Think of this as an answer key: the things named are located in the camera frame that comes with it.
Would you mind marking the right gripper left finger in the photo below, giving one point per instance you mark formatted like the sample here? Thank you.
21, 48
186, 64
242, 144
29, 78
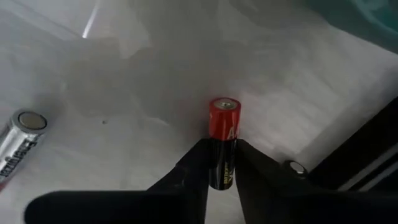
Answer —
155, 208

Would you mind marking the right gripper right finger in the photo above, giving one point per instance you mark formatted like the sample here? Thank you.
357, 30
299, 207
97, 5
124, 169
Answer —
295, 208

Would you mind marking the black battery red end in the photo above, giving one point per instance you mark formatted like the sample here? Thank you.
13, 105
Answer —
224, 124

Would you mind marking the silver Energizer battery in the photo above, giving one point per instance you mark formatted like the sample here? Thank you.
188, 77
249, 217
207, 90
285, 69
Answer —
18, 143

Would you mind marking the teal plastic bin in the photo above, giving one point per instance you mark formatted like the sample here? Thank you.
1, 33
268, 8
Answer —
357, 18

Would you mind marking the black aluminium table frame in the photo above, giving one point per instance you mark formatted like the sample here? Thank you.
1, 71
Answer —
357, 146

